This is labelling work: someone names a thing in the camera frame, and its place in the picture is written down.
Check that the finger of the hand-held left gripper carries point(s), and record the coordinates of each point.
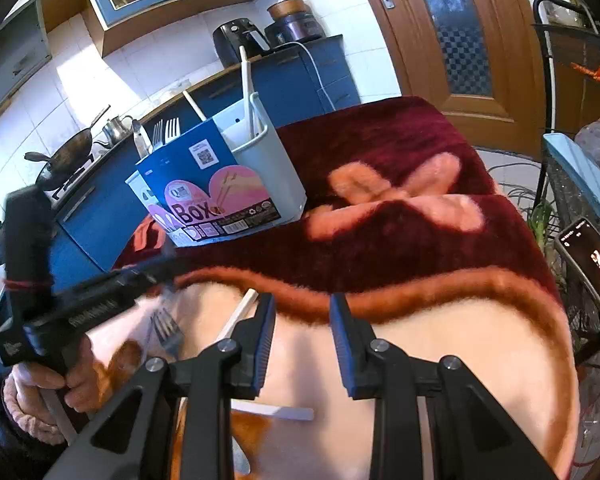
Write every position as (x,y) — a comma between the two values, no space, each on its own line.
(162,270)

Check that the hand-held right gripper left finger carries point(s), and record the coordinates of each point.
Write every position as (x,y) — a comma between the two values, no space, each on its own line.
(265,345)

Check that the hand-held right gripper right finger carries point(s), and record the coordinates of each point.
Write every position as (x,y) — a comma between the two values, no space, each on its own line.
(342,345)

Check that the white chopstick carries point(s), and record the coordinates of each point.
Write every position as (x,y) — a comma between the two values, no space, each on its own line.
(245,90)
(240,312)
(280,412)

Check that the stainless steel fork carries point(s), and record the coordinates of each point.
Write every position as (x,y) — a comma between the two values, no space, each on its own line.
(167,330)
(158,135)
(172,130)

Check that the stainless steel spoon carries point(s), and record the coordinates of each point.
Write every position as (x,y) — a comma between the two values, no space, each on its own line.
(241,457)

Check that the stainless steel table knife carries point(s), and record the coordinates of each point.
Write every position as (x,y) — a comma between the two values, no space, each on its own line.
(140,140)
(57,417)

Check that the white plastic utensil holder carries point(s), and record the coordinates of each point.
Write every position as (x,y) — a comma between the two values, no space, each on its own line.
(270,170)

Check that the beige chopstick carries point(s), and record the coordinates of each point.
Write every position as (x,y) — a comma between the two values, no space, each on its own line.
(194,106)

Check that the person's left forearm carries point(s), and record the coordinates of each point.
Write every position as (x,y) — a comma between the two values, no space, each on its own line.
(25,420)

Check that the person's left hand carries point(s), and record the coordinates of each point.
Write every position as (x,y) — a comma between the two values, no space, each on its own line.
(82,380)

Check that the gas stove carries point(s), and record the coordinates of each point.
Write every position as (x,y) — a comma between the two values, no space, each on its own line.
(75,177)

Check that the blue pink cardboard sleeve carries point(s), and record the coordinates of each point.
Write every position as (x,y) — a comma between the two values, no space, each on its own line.
(190,175)

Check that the black wok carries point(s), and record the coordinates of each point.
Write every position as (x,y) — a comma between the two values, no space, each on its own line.
(70,152)

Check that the printed fleece blanket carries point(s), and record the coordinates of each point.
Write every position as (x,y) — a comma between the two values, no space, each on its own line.
(405,240)

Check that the steel kettle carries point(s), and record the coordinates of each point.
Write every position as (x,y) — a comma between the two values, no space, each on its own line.
(115,130)

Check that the grey range hood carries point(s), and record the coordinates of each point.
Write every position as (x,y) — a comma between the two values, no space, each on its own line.
(15,60)

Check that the blue base cabinets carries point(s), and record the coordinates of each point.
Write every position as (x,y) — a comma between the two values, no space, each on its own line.
(290,80)

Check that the green scallions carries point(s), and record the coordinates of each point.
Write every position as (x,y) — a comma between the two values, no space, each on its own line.
(540,225)

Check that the black air fryer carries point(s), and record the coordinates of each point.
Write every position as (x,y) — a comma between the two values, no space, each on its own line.
(235,42)

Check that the smartphone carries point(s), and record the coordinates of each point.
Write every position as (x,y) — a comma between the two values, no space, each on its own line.
(590,260)

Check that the dark rice cooker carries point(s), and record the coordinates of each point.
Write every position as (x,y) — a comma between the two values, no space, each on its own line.
(297,27)

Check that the brown pot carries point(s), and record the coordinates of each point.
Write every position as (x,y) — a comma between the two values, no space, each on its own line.
(287,7)

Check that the light blue box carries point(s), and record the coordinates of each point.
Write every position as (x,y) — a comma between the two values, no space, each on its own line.
(580,175)

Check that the black metal rack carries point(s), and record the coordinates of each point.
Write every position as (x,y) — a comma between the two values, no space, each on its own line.
(555,110)

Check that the wooden door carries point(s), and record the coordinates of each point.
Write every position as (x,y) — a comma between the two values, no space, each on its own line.
(510,60)

